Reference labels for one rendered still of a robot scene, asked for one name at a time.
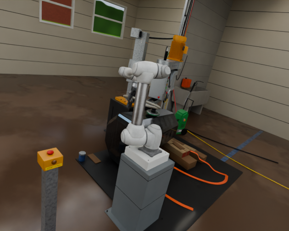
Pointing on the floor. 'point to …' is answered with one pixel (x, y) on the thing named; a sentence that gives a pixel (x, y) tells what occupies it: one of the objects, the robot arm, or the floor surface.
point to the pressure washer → (180, 114)
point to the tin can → (81, 156)
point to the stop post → (49, 187)
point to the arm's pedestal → (138, 194)
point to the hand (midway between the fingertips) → (129, 104)
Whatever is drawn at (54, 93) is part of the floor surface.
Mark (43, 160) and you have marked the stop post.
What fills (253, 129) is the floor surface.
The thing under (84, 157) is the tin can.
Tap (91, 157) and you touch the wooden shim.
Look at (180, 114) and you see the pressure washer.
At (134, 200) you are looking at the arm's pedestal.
